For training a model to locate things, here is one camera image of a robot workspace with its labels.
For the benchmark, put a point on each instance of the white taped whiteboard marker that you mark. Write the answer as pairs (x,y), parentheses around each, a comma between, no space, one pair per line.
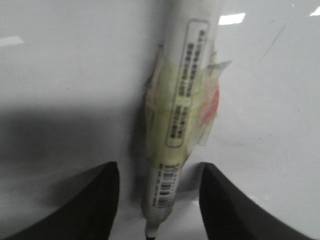
(181,102)

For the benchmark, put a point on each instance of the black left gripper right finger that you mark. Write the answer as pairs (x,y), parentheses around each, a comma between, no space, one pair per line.
(228,213)

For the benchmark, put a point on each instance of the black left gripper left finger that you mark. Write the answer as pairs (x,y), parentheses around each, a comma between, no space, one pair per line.
(75,207)

